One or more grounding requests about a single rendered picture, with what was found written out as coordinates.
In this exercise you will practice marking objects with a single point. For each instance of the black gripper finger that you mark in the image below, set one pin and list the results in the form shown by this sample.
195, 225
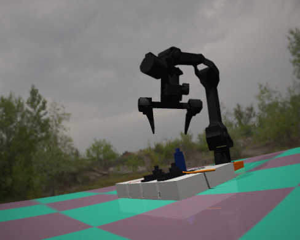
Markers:
148, 111
190, 113

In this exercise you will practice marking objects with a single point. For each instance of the dark blue micro servo with orange cable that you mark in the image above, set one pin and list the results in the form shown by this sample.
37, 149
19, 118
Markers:
179, 161

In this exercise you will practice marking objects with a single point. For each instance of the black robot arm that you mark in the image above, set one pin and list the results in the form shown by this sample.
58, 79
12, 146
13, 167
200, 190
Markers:
163, 67

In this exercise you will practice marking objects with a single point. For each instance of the white flat deck plate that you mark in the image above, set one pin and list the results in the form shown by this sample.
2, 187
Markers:
175, 185

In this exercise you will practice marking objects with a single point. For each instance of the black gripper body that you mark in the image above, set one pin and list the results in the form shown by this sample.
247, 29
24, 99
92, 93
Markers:
169, 102

